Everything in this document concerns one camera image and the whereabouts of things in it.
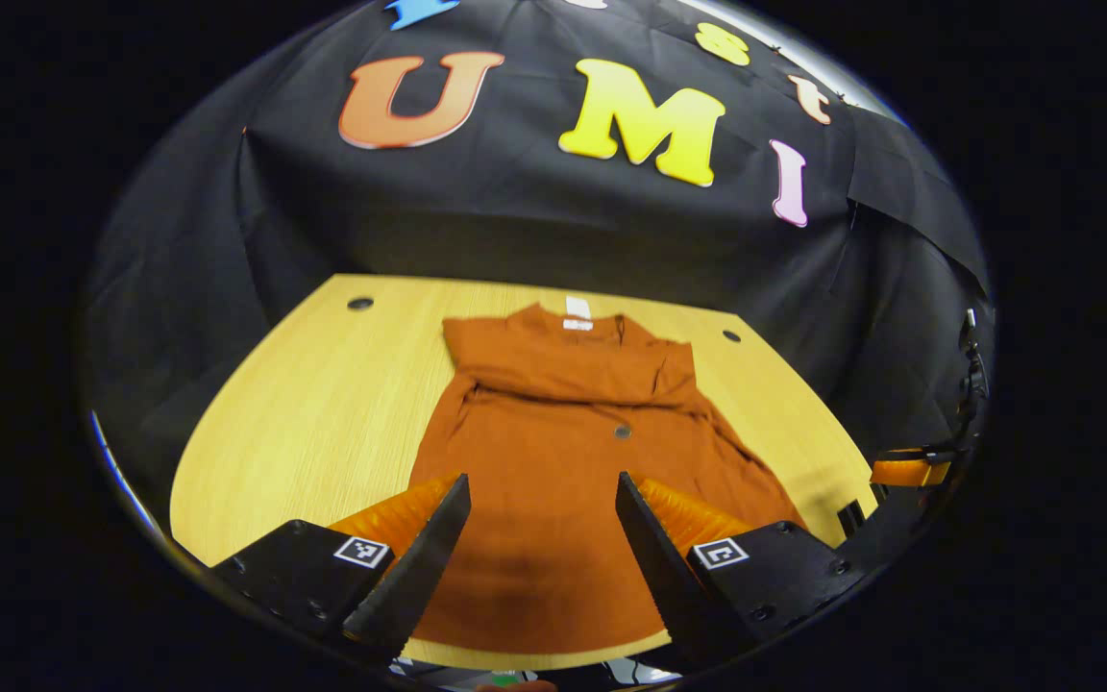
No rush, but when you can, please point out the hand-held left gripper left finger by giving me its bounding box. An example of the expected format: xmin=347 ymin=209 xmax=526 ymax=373
xmin=210 ymin=473 xmax=473 ymax=664

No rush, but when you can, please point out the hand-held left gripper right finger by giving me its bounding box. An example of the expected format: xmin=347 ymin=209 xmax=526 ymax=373
xmin=614 ymin=471 xmax=867 ymax=669

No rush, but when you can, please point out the orange shirt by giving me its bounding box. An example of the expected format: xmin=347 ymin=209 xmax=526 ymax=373
xmin=406 ymin=303 xmax=809 ymax=656

